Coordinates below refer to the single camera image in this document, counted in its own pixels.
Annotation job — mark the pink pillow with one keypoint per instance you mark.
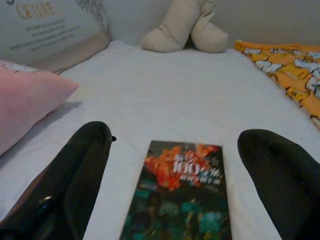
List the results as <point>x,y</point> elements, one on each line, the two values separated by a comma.
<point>30,100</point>

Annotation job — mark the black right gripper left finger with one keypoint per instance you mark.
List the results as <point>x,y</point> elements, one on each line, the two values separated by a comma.
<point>70,180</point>

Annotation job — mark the orange yellow cartoon blanket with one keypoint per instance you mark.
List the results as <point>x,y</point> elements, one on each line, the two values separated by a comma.
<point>287,70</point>

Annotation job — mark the dark flower cover book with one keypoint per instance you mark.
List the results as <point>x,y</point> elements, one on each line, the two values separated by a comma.
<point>180,200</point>

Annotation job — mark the white pillow with gold print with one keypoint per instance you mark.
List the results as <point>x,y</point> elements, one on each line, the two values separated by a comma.
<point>50,30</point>

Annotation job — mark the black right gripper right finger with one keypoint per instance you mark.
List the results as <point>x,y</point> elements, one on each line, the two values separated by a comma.
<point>287,190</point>

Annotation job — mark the white sheeted bed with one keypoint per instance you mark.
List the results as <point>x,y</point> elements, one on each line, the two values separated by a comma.
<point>162,95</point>

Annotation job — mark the beige plush toy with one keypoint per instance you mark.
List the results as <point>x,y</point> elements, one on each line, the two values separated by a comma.
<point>175,32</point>

